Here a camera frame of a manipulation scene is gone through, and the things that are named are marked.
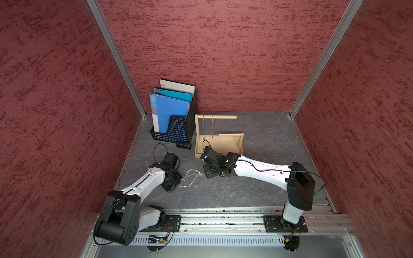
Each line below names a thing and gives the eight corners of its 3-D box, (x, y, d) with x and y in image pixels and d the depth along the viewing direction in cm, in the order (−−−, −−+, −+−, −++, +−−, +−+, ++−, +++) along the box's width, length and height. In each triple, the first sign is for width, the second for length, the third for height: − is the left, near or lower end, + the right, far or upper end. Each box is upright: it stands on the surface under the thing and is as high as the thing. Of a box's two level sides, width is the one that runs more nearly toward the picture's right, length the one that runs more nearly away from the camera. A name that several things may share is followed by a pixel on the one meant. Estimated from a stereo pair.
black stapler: (176, 147, 104) (175, 144, 102) (177, 143, 106) (176, 141, 104) (190, 149, 103) (189, 147, 101) (191, 146, 105) (191, 143, 102)
